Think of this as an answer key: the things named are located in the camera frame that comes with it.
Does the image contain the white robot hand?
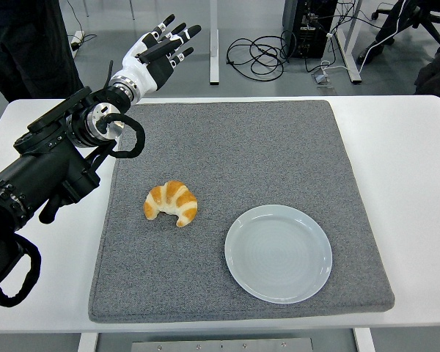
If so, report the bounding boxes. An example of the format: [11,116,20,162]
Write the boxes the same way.
[120,13,202,98]

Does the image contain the golden croissant bread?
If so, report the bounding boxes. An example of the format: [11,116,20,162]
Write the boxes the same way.
[143,180,199,228]

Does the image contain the pale blue round plate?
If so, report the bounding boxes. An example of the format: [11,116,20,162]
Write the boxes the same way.
[224,204,334,304]

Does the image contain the grey metal plate with screws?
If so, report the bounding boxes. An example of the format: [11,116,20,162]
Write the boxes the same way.
[131,337,315,352]

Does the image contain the white power strip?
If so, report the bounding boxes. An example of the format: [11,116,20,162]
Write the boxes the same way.
[70,30,86,51]

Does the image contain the straight white desk leg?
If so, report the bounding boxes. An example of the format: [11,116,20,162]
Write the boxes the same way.
[208,0,220,86]

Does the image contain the person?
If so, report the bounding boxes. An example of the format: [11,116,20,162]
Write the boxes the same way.
[356,0,426,66]
[0,0,84,103]

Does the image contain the grey fabric mat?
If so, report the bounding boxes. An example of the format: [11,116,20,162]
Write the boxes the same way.
[87,99,396,324]

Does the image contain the black computer tower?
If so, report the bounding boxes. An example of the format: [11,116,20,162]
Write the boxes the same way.
[281,0,338,59]

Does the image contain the slanted white desk leg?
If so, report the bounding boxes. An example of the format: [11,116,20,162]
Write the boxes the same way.
[336,0,364,84]

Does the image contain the white table leg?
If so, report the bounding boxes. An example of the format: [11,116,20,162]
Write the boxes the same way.
[353,327,375,352]
[77,332,99,352]

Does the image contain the black office chair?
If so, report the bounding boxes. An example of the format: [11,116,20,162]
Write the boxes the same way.
[370,0,440,52]

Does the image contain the black coiled floor cable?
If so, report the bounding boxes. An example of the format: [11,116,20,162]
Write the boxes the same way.
[226,31,298,81]

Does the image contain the thin white floor cable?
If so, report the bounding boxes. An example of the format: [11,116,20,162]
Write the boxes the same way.
[320,0,406,73]

